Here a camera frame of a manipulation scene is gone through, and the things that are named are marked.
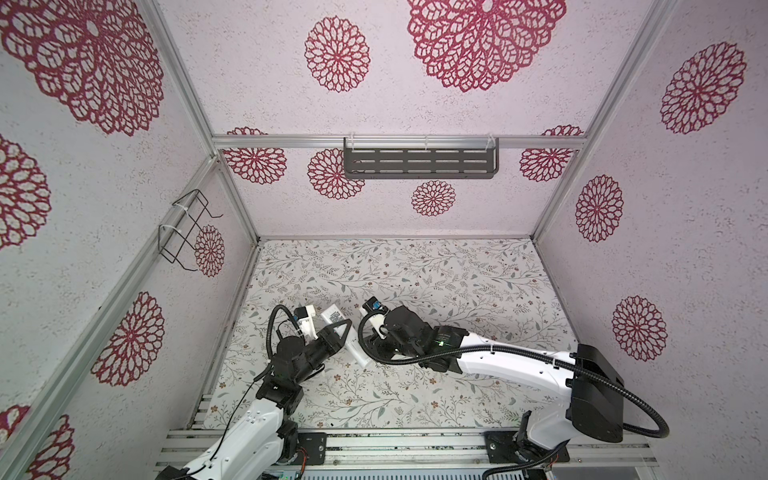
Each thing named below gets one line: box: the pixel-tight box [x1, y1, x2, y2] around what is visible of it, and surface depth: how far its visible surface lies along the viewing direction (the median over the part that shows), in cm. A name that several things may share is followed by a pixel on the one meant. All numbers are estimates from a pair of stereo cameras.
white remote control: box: [321, 304, 371, 367], surface depth 78 cm
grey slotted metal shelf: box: [344, 137, 500, 179], surface depth 95 cm
